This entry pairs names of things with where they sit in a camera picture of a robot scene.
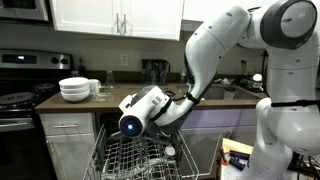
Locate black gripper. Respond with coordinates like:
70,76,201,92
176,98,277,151
144,123,169,138

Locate grey dishwasher door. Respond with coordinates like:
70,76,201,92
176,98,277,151
178,129,224,179

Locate white cup in rack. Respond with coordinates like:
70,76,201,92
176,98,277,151
164,145,177,158

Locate black coffee maker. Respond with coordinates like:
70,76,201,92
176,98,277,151
141,58,171,85

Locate clear glass container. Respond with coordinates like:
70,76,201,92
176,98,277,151
91,85,116,103

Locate clear glass jar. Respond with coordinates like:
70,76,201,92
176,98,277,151
105,69,116,88

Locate orange scissors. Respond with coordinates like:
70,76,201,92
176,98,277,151
219,146,231,167

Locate white mug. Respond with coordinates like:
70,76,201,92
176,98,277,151
88,78,102,96

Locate wooden board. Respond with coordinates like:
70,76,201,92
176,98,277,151
221,137,254,156

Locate white bowl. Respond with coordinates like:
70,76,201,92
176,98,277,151
60,90,91,103
59,85,91,96
58,77,90,90

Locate white lower cabinet with drawer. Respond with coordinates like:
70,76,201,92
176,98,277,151
39,112,98,180

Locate kitchen sink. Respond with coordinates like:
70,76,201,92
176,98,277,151
203,84,264,101

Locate dark glass bottle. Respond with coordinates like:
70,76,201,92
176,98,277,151
77,58,88,78

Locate white upper cabinet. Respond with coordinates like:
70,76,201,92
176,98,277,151
49,0,185,42
182,0,268,24

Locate stainless black stove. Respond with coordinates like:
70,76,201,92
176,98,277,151
0,49,74,180

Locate dishwasher wire rack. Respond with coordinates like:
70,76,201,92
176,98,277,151
82,124,201,180

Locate white wall outlet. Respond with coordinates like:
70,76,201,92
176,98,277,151
119,53,129,67

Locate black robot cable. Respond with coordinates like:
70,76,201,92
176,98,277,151
150,49,320,123

